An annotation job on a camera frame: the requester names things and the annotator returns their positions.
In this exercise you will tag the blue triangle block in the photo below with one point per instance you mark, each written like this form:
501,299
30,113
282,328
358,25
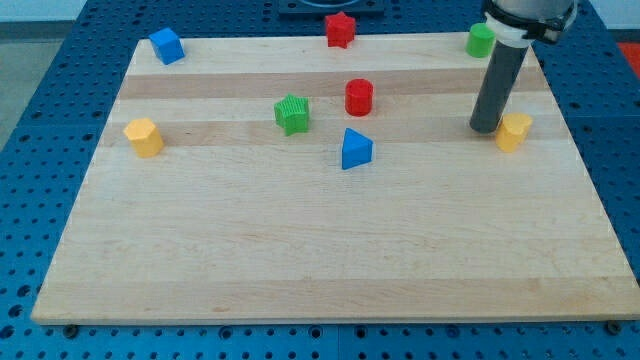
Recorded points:
357,149

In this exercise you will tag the wooden board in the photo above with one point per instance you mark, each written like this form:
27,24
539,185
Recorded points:
233,222

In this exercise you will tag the green star block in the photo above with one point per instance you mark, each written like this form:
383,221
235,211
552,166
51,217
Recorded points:
292,113

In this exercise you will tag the red cylinder block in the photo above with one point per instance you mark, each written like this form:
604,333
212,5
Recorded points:
359,97

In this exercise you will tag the red star block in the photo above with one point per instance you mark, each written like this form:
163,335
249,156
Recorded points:
340,30

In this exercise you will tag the yellow hexagon block left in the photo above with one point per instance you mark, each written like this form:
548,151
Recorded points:
144,137

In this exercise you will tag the yellow hexagon block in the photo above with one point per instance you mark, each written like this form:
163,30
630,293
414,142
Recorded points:
144,137
512,131

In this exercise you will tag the yellow hexagon block right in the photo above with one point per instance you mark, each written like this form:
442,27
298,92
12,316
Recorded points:
512,131

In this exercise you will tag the blue cube block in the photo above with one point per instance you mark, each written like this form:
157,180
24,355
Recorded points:
167,46

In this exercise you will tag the green cylinder block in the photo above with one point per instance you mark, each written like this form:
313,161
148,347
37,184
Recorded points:
480,41

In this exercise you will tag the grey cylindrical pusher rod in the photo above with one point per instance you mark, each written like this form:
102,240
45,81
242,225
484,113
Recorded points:
502,71

